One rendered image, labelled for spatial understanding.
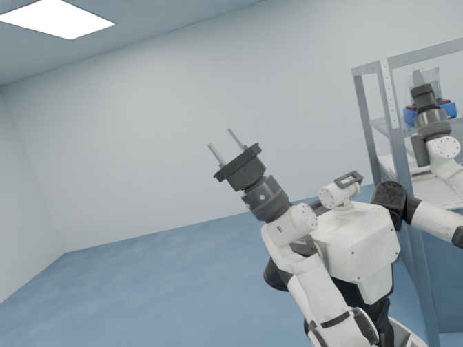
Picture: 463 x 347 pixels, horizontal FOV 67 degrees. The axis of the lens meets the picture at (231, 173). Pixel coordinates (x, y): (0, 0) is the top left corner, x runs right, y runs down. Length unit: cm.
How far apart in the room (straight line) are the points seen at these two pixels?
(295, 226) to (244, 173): 16
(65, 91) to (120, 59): 103
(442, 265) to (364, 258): 140
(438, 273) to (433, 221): 126
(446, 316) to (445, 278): 26
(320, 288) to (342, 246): 26
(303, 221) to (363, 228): 35
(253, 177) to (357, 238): 41
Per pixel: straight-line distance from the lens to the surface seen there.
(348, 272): 105
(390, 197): 123
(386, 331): 130
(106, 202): 609
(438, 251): 240
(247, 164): 76
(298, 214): 76
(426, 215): 123
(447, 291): 254
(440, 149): 115
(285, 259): 80
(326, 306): 78
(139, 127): 560
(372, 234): 108
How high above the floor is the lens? 169
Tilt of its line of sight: 11 degrees down
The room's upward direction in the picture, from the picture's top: 16 degrees counter-clockwise
